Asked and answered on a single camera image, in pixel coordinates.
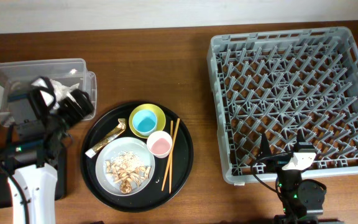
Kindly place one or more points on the blue cup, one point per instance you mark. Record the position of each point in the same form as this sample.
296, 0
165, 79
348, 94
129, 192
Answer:
145, 122

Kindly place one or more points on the white napkin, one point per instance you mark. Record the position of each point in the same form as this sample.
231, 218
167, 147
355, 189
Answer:
61, 91

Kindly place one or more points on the grey dishwasher rack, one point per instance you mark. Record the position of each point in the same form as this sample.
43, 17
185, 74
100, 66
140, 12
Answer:
278, 82

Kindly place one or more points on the food scraps on plate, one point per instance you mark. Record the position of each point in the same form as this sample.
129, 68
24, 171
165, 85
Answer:
128, 171

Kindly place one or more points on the yellow-green bowl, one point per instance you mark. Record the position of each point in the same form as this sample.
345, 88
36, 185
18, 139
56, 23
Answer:
157, 111

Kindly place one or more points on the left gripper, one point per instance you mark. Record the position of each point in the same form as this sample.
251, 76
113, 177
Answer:
82, 99

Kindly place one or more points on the grey plate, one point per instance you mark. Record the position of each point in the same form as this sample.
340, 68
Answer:
113, 149

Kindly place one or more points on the round black tray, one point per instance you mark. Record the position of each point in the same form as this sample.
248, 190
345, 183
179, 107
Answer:
152, 196

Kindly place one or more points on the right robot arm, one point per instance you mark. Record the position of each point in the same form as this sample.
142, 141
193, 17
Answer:
302, 199

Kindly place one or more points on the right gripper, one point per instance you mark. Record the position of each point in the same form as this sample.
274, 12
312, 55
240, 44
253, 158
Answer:
277, 161

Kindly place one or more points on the wooden chopstick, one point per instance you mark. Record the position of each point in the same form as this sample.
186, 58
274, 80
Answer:
170, 164
166, 175

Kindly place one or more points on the gold foil wrapper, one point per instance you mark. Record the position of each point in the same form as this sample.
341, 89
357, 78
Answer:
112, 135

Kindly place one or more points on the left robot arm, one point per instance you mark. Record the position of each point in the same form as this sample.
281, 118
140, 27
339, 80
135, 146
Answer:
33, 121

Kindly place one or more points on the clear plastic bin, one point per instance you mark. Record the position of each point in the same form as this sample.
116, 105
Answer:
67, 71

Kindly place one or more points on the pink cup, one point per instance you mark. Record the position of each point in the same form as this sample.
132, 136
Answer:
160, 143

